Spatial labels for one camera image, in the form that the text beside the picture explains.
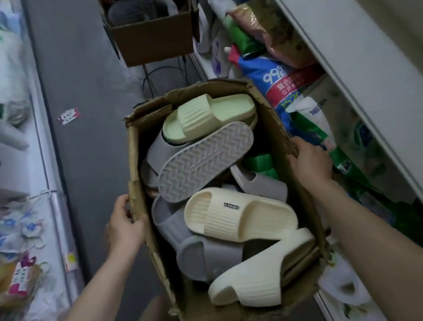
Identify black cable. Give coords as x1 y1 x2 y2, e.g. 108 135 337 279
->
138 52 206 100

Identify yellow price tag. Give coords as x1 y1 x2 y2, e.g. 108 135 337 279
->
64 251 79 273

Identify white plastic bottle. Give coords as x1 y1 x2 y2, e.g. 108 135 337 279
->
206 26 237 80

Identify red white paper label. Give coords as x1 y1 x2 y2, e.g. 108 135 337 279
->
56 107 82 126

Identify yellow packet with pink label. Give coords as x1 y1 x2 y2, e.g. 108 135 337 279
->
0 249 48 314

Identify blue red bag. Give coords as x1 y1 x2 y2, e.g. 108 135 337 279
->
226 33 337 155

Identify white display shelf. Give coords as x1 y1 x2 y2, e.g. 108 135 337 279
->
0 0 91 321

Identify dark grey slippers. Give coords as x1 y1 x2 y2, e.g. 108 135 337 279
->
105 0 180 28

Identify blue white patterned packets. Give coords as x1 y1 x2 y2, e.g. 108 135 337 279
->
0 206 50 259

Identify light green slipper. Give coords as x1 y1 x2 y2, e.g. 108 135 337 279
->
158 87 260 147

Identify green white bag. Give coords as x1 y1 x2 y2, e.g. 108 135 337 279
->
282 65 418 221

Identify grey slipper with ridged sole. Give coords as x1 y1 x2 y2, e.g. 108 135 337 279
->
150 119 262 206

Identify green packet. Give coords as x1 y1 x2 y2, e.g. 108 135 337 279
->
221 10 268 61

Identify white packet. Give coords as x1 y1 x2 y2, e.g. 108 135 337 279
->
314 247 374 312

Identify person's left hand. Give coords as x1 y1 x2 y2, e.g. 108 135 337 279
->
101 191 154 260

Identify person's right forearm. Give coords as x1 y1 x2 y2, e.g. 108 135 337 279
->
309 166 423 321

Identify cream ribbed slipper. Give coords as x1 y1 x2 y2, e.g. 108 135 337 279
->
201 226 326 315

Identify light grey slipper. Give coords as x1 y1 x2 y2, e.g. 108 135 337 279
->
230 157 290 210

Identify worn cardboard box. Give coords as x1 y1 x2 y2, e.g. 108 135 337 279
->
114 66 341 321

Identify cream slipper with black label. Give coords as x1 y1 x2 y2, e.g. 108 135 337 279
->
180 176 301 253

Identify white tiled shelf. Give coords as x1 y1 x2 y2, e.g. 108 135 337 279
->
252 0 423 297

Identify person's right hand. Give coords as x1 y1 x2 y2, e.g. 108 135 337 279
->
284 132 337 197

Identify brown green bag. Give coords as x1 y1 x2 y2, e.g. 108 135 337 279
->
225 0 318 79

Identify person's leg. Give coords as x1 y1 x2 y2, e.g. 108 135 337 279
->
127 292 180 321

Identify small cardboard box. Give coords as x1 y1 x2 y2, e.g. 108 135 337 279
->
96 0 205 71

